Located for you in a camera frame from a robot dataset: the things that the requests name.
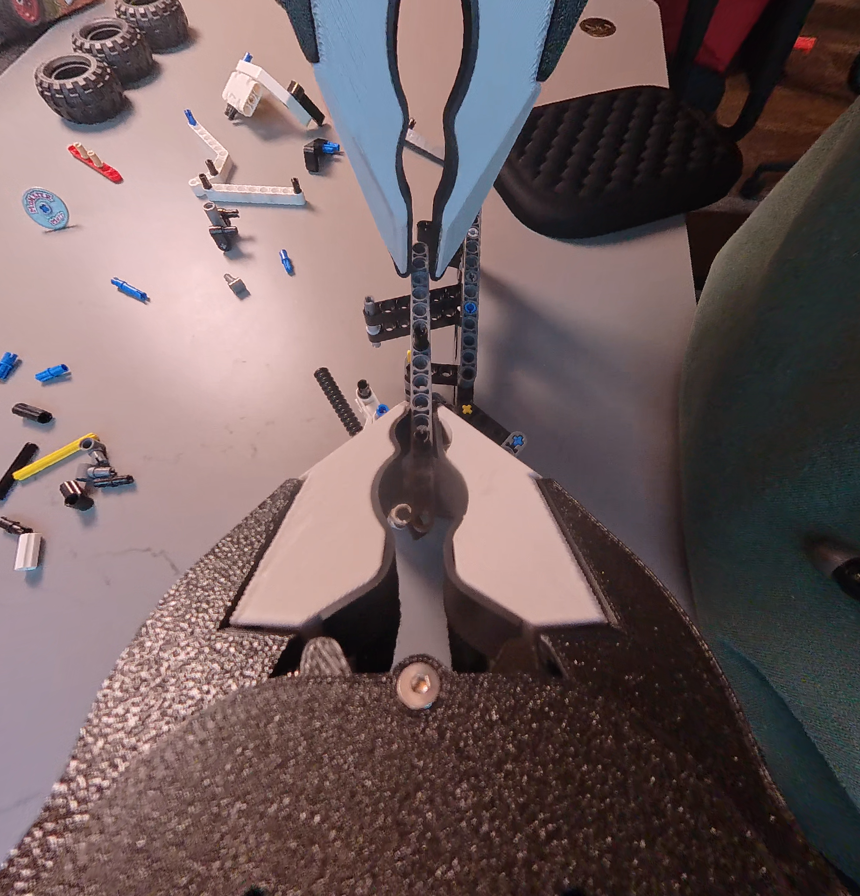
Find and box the black rubber tyre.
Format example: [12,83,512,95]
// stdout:
[115,0,189,51]
[34,52,128,126]
[71,17,154,81]

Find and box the white panel assembly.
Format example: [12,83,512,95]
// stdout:
[222,52,326,128]

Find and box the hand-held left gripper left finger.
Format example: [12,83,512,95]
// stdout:
[228,400,411,673]

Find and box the toy truck set box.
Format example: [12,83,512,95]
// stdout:
[0,0,98,53]

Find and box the long grey holed beam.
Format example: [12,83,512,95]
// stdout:
[409,241,434,449]

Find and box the grey and white beam assembly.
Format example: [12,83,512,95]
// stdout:
[401,119,445,165]

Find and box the red beam with tan pins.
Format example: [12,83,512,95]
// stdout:
[67,143,123,183]

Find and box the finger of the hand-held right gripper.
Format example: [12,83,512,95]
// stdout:
[310,0,416,277]
[433,0,556,280]

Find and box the black toy truck chassis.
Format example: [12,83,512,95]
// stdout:
[314,213,529,540]

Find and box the red plastic chair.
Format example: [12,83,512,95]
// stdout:
[657,0,774,74]

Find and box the blue round printed disc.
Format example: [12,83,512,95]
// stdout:
[21,185,71,231]

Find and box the grey desk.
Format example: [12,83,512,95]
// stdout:
[0,0,697,869]

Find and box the white angled beam assembly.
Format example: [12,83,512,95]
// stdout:
[183,108,307,209]

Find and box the black axle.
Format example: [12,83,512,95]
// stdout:
[0,442,39,501]

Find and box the yellow axle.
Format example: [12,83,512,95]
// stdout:
[13,433,99,482]

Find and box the black earphone cable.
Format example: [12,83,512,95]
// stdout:
[808,539,860,603]

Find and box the dark pin connector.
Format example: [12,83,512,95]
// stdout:
[204,202,240,252]

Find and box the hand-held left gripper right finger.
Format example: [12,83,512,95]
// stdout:
[436,401,609,671]

